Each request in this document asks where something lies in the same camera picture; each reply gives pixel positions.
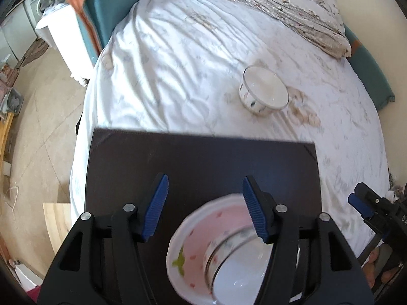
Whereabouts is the dark brown board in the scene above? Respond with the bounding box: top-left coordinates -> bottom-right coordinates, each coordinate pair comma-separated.
84,128 -> 322,305

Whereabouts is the person's right hand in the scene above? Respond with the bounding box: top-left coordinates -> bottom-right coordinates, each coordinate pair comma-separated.
362,247 -> 402,288

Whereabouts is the white bedside cabinet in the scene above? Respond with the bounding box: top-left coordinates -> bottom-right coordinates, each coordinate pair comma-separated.
35,3 -> 96,82

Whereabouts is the light wooden board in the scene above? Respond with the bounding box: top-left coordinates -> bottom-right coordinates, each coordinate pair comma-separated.
43,202 -> 76,255

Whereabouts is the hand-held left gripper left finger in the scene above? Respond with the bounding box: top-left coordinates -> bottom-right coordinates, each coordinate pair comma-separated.
37,173 -> 170,305

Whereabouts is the pink strawberry plate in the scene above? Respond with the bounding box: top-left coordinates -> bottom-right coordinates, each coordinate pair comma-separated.
166,194 -> 301,305

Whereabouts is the white patterned bowl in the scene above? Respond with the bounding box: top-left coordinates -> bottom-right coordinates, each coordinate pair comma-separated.
238,65 -> 290,117
203,221 -> 301,305

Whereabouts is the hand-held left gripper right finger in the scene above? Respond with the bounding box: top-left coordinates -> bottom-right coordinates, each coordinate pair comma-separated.
242,175 -> 374,305

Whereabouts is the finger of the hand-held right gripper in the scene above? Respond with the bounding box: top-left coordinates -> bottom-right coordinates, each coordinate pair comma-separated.
348,182 -> 387,222

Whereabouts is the patterned grey quilt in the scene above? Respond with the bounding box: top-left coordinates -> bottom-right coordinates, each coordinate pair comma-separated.
162,0 -> 352,58

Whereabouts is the white washing machine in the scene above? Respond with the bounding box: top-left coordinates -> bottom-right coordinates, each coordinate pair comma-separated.
23,0 -> 52,31

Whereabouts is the white printed bed sheet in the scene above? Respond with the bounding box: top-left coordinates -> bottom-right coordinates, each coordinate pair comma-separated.
70,0 -> 394,261

